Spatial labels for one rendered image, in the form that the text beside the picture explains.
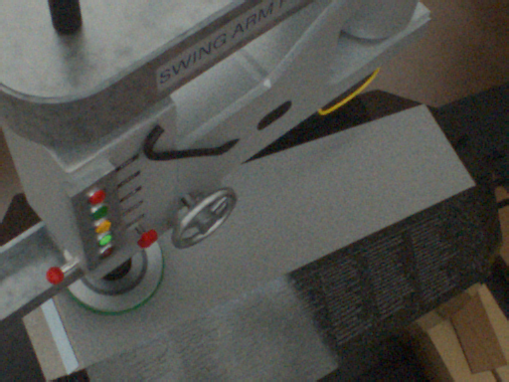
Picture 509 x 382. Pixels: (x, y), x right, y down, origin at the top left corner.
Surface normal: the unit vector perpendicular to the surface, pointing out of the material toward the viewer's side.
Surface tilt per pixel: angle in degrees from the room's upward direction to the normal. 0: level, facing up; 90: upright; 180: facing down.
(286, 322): 45
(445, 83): 0
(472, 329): 0
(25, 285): 2
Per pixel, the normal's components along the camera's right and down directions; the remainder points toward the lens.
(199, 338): 0.37, 0.28
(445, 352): 0.07, -0.42
